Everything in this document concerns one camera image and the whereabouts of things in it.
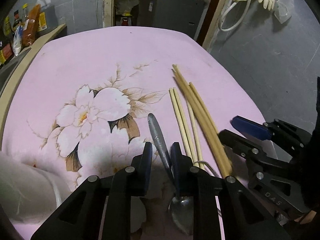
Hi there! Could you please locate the metal spoon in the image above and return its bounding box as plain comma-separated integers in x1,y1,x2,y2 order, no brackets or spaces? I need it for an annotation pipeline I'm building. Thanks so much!
148,113,194,236

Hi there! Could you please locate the pale chopstick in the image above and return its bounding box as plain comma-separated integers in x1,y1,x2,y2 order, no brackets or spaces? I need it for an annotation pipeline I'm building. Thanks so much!
187,101,205,170

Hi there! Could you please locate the light bamboo chopstick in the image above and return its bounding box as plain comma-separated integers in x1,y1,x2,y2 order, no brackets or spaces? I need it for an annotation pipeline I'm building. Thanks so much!
169,87,196,167
172,87,201,168

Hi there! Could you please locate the tan wooden chopstick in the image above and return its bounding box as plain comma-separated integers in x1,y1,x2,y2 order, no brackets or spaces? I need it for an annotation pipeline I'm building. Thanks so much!
189,82,219,134
172,64,233,178

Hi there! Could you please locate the white plastic utensil holder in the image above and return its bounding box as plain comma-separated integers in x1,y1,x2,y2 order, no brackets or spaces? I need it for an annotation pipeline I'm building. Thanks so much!
1,153,71,224

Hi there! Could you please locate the right hand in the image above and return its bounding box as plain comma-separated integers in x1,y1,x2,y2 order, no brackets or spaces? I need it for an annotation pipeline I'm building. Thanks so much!
293,210,317,226

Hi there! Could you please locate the pink floral tablecloth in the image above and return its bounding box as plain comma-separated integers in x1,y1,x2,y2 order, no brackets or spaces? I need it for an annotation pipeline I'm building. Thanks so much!
2,27,264,190

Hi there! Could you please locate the clear plastic bag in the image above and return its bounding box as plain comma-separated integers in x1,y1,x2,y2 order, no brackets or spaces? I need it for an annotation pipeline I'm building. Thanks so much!
274,0,294,24

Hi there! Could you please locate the dark grey cabinet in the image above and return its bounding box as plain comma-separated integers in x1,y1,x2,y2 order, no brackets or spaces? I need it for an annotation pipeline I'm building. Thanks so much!
137,0,204,38

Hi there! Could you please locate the white food packet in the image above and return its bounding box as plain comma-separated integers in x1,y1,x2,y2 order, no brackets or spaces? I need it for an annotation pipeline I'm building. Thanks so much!
12,25,23,56

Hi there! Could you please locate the orange spice bag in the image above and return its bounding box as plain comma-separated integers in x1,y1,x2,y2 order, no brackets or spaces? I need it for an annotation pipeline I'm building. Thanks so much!
22,4,41,47

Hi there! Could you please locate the large oil jug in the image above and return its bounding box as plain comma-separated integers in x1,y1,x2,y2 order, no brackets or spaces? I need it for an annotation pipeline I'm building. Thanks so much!
36,0,58,36

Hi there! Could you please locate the dark soy sauce bottle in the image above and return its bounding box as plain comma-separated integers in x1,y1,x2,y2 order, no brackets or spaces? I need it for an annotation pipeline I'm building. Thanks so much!
0,10,22,66

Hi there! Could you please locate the white hose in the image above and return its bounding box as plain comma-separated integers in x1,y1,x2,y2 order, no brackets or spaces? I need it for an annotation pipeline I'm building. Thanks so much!
218,0,263,33

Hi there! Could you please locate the wooden door frame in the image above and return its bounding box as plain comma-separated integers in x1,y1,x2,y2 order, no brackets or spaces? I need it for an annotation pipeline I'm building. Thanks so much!
202,0,230,51

